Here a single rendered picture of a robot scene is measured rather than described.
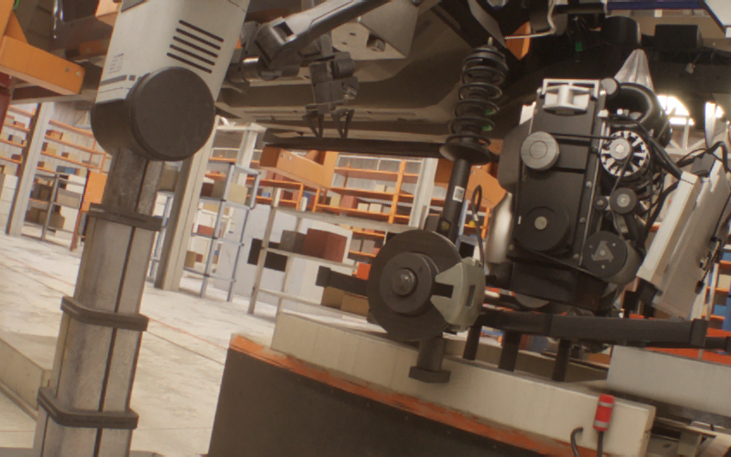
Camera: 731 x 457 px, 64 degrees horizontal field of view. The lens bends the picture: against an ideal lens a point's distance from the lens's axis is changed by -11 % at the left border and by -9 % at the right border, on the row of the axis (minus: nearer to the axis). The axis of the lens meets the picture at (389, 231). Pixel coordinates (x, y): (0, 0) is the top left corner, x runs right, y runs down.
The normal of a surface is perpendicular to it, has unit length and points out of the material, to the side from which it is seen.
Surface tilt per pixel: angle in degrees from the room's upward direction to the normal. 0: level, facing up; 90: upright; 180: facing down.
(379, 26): 90
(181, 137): 90
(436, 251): 90
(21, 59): 90
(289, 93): 107
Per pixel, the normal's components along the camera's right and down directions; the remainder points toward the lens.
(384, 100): -0.58, 0.16
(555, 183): -0.55, -0.18
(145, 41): -0.17, -0.03
